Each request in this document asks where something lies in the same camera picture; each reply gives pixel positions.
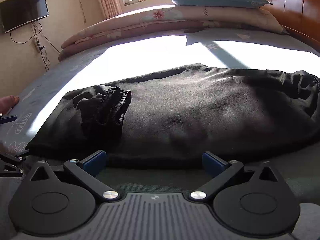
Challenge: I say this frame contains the black track pants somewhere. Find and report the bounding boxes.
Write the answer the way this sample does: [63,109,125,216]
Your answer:
[27,64,319,163]

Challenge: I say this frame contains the person's left hand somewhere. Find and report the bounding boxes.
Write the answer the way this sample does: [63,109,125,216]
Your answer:
[0,95,20,115]

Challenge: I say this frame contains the white power strip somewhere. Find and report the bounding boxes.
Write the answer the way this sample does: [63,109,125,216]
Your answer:
[34,38,45,53]

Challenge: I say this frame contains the blue floral bed sheet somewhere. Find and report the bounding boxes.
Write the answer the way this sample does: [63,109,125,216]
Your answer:
[0,27,320,205]

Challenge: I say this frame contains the beige floral pillow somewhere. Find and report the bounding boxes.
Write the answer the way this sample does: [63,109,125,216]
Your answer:
[174,5,283,34]

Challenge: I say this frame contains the pink floral quilt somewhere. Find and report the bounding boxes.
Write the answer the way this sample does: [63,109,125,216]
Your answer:
[57,4,251,62]

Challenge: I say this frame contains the wooden headboard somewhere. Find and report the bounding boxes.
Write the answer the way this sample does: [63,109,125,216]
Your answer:
[263,0,320,51]

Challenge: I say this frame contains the black cable on wall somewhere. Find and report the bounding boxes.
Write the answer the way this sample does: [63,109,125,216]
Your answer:
[8,19,61,72]

